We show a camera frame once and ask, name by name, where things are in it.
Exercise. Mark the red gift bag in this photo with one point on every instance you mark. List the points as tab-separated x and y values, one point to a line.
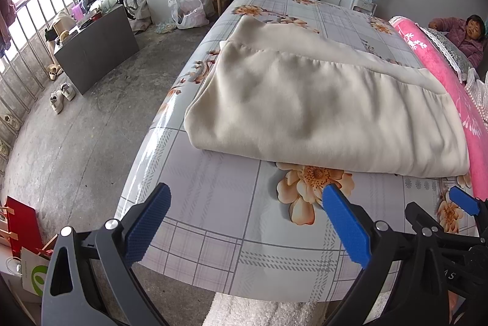
23	226

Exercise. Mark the grey cabinet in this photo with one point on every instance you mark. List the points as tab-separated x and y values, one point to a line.
99	51

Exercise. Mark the white green paper bag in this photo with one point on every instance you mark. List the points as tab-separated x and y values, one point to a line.
32	272

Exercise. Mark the grey lace pillow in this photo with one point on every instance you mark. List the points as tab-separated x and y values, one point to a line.
444	55

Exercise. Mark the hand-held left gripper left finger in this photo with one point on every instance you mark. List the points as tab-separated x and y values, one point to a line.
146	226

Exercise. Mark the pink container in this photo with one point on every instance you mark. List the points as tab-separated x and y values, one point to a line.
78	13

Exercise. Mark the pink floral blanket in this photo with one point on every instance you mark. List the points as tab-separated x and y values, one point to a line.
430	62

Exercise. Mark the tan slipper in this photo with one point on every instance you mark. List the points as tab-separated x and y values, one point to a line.
54	72

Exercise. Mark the white fluffy rug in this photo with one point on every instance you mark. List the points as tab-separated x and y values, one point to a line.
259	310

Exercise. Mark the beige shoe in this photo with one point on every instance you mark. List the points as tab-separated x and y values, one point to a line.
5	147
9	123

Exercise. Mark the white water dispenser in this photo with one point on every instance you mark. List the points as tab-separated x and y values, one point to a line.
354	1

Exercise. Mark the white plastic bag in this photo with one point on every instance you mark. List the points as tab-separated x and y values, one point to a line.
188	15

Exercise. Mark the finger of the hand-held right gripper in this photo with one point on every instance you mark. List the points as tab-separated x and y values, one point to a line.
465	201

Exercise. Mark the bed with floral sheet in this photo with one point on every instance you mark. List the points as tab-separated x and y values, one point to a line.
213	219

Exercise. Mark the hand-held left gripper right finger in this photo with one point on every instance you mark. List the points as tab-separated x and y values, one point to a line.
347	226

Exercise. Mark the clear plastic wrapper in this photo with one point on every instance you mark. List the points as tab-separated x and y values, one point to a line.
164	27

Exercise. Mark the metal window railing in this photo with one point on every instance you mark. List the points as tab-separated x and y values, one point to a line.
38	24

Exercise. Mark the beige cloth bundle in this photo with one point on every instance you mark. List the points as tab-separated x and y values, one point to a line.
65	24

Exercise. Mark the cream zip jacket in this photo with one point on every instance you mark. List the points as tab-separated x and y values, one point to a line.
305	108

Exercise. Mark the maroon hanging jacket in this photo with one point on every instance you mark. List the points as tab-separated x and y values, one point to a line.
7	17

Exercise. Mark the white sneaker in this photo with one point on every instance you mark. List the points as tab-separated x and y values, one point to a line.
68	91
57	102

